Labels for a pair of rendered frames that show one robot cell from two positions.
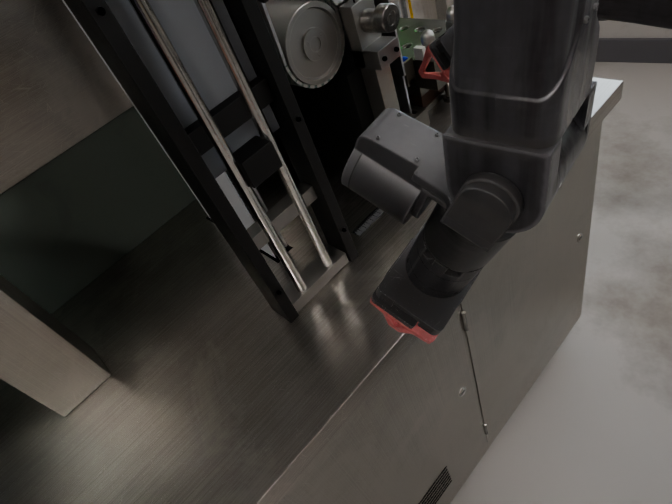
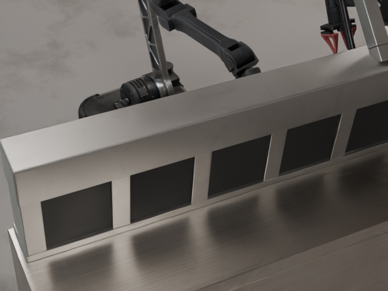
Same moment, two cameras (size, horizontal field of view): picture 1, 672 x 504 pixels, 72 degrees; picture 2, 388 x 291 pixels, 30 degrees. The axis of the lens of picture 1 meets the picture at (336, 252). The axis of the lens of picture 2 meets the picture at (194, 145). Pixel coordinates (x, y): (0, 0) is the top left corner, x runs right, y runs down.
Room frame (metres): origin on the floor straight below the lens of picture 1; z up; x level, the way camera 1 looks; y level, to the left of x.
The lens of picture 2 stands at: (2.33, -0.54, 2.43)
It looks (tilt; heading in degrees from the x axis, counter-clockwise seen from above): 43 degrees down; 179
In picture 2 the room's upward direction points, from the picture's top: 4 degrees clockwise
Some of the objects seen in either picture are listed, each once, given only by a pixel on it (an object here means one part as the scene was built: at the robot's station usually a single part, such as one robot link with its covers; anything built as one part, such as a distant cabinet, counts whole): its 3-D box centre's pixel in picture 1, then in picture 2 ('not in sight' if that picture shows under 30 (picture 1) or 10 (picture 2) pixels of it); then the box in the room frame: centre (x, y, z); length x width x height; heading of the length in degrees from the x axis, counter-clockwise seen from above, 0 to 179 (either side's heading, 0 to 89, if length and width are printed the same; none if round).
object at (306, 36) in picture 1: (268, 39); not in sight; (0.85, -0.04, 1.17); 0.26 x 0.12 x 0.12; 28
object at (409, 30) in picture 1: (385, 48); not in sight; (1.02, -0.29, 1.00); 0.40 x 0.16 x 0.06; 28
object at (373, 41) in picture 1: (386, 90); not in sight; (0.74, -0.20, 1.05); 0.06 x 0.05 x 0.31; 28
